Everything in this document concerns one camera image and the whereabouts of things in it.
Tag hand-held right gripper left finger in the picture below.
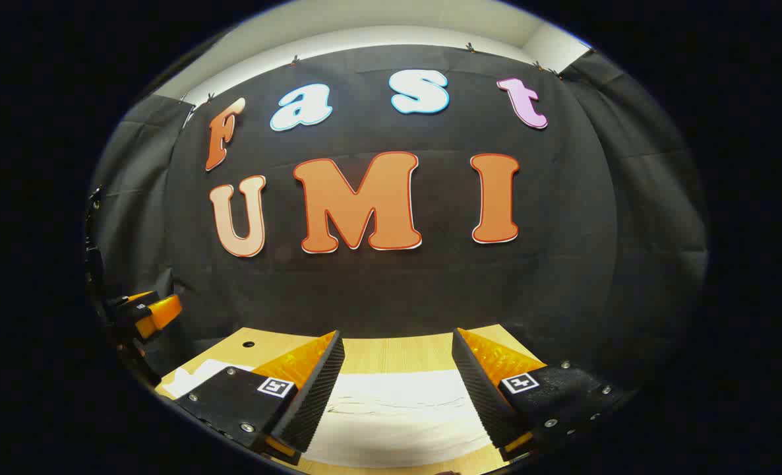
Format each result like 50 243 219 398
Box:
173 330 346 466

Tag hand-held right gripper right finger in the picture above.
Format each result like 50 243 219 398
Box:
452 327 639 462

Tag white jeans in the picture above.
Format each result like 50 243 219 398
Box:
165 360 498 470

